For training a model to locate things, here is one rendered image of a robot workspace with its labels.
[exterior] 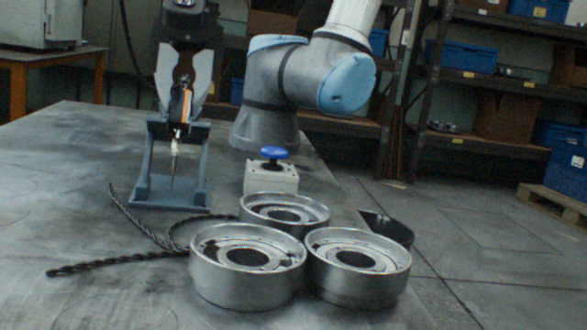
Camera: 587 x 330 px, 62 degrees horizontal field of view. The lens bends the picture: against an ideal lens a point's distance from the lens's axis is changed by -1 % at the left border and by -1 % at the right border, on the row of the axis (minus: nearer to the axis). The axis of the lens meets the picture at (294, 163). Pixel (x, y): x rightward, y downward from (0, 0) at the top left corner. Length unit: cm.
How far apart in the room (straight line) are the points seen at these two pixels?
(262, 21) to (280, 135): 299
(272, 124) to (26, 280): 62
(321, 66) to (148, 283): 55
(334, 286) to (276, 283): 6
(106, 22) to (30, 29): 171
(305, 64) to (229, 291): 57
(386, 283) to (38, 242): 33
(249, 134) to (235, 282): 60
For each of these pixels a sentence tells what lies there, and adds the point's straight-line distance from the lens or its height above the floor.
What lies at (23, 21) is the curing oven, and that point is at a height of 93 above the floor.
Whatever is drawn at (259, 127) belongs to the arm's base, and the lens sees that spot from 98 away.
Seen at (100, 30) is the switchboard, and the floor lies 87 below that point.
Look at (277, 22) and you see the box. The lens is 394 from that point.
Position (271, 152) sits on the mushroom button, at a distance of 68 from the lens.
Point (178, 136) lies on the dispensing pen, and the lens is 66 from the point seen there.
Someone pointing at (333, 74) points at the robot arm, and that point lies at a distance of 87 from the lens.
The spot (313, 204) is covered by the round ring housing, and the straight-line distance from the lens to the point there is 61.
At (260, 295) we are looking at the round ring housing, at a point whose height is 82.
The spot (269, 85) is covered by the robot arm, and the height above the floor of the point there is 93.
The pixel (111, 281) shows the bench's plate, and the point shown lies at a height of 80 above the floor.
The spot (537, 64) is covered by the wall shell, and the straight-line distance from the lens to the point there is 533.
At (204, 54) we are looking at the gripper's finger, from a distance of 68.
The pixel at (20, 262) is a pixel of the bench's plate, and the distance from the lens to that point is 50.
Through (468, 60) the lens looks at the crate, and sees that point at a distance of 442.
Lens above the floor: 102
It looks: 14 degrees down
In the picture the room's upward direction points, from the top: 9 degrees clockwise
